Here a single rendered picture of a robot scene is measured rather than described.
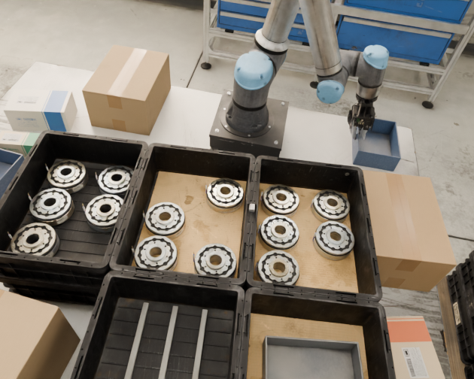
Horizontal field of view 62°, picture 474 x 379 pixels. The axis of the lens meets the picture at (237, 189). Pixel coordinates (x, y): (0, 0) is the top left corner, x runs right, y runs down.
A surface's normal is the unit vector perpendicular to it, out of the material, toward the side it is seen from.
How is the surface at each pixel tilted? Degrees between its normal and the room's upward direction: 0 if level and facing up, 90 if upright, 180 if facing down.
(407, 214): 0
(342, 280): 0
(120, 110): 90
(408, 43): 90
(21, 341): 0
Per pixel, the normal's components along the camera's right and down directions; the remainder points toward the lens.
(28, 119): 0.04, 0.77
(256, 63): 0.04, -0.51
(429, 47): -0.18, 0.75
